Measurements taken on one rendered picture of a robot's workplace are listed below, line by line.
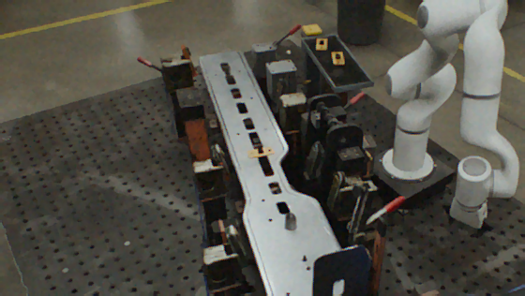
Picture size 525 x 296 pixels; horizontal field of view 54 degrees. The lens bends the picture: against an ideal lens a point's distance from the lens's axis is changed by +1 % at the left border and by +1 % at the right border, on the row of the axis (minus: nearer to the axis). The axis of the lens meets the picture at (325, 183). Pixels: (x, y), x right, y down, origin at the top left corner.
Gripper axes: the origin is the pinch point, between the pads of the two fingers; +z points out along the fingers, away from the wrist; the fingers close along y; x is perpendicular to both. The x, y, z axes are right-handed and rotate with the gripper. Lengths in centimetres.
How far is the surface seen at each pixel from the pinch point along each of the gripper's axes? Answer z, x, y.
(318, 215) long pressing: -23.0, 30.0, 31.7
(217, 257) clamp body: -36, 58, 40
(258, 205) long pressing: -25, 37, 48
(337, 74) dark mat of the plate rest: -26, -17, 57
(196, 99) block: -22, 12, 99
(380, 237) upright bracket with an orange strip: -40, 34, 7
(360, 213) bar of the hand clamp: -35.8, 29.3, 16.5
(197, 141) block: -7, 20, 98
